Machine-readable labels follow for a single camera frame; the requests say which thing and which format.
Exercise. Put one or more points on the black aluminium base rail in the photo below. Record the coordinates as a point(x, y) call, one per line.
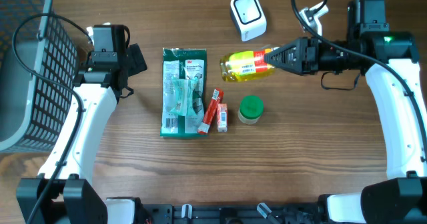
point(233, 214)

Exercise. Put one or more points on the red stick sachet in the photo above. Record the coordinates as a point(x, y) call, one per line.
point(216, 98)

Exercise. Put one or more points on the grey plastic mesh basket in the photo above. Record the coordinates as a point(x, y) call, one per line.
point(38, 64)

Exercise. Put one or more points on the green lid jar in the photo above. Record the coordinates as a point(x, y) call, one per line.
point(250, 109)

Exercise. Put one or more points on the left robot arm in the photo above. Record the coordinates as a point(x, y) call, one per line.
point(62, 191)

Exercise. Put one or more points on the green white wipes packet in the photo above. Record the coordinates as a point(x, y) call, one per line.
point(183, 78)

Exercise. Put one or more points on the white barcode scanner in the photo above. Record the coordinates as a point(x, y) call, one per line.
point(248, 18)

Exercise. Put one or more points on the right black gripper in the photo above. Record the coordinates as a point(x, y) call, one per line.
point(298, 47)

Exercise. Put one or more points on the yellow dish soap bottle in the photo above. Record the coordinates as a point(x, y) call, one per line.
point(246, 65)

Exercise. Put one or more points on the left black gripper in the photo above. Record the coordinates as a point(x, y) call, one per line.
point(135, 59)

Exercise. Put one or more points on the clear teal small packet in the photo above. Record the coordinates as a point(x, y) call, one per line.
point(183, 90)

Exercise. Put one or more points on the small orange white box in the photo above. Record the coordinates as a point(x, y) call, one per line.
point(222, 117)

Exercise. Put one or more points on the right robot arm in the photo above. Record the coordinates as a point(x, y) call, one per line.
point(390, 63)

